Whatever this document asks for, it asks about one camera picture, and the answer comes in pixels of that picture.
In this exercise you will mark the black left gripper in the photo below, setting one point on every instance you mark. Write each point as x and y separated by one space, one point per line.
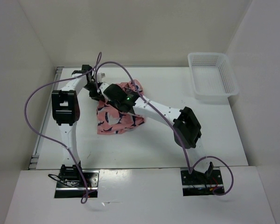
97 96

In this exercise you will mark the white plastic mesh basket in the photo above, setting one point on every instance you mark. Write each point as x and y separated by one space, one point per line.
212 76

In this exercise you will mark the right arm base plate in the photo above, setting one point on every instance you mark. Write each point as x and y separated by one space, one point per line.
196 185

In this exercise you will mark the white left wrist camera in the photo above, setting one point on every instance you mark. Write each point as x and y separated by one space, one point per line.
100 76

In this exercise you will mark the pink shark print shorts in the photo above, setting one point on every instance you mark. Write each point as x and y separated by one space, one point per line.
111 121

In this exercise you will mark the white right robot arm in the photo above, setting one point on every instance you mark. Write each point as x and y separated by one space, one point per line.
185 125

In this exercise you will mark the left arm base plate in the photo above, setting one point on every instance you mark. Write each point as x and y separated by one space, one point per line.
76 190

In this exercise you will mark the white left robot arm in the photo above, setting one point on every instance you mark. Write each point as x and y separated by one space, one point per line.
66 113

